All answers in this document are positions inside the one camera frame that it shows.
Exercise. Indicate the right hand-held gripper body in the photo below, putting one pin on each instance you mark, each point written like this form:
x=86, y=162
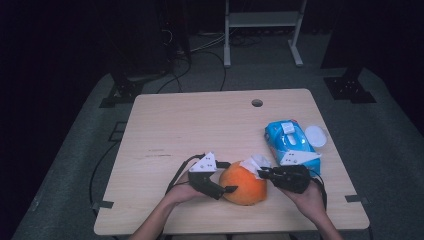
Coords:
x=291, y=178

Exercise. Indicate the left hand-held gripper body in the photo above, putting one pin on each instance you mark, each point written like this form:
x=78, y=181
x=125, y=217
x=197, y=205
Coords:
x=203, y=181

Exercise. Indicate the white wet wipe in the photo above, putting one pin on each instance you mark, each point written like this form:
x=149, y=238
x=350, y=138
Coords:
x=253, y=165

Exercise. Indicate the blue wet wipes pack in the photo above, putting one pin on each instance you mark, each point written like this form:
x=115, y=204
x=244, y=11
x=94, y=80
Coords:
x=286, y=138

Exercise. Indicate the person's left hand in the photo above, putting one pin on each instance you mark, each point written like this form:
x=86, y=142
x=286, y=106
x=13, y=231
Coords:
x=181, y=195

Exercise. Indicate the person's right hand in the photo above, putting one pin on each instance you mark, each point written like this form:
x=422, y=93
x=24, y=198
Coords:
x=310, y=203

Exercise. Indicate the black tape strip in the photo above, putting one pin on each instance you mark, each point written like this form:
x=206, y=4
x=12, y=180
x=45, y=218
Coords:
x=103, y=204
x=356, y=199

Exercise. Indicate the black stand base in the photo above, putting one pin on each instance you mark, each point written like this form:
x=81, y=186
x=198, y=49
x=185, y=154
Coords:
x=128, y=90
x=348, y=88

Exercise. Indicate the black floor frame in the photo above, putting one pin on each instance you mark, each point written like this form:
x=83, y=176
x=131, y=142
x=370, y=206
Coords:
x=111, y=136

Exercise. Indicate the white metal stand frame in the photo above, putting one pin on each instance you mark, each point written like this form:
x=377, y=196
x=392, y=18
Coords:
x=260, y=19

